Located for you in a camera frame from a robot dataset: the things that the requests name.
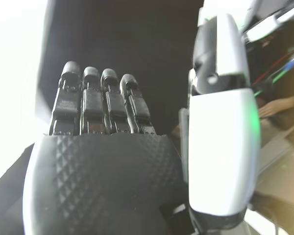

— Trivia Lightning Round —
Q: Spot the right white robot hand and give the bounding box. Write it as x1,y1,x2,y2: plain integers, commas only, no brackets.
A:
22,12,262,235

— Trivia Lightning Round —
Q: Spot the green cable with blue connector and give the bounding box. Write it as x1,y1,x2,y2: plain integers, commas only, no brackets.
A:
253,60,294,97

